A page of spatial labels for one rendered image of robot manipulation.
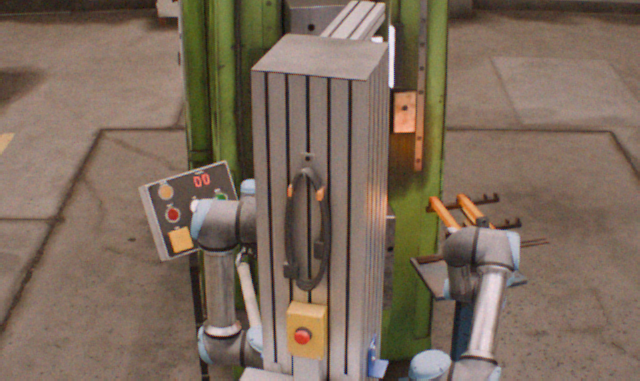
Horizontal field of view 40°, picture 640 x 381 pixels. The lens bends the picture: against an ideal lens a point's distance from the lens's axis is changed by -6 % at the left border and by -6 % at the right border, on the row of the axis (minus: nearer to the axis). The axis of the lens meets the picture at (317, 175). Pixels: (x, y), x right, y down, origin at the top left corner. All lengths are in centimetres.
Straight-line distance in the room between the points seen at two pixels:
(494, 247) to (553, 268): 238
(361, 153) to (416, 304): 228
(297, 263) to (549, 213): 369
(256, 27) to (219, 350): 126
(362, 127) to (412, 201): 196
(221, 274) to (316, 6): 110
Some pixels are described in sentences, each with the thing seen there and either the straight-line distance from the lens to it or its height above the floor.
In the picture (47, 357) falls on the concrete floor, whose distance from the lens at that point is 453.
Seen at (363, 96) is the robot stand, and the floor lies 199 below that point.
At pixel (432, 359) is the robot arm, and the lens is 269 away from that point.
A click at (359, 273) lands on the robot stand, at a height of 157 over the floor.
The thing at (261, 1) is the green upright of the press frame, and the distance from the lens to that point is 341.
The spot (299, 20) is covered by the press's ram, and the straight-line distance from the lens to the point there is 331.
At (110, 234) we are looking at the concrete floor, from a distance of 544.
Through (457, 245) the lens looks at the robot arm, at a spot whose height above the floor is 127.
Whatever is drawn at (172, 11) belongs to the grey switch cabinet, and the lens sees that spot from 895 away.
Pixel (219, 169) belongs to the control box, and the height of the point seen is 118.
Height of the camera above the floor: 271
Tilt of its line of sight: 27 degrees down
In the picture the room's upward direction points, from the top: straight up
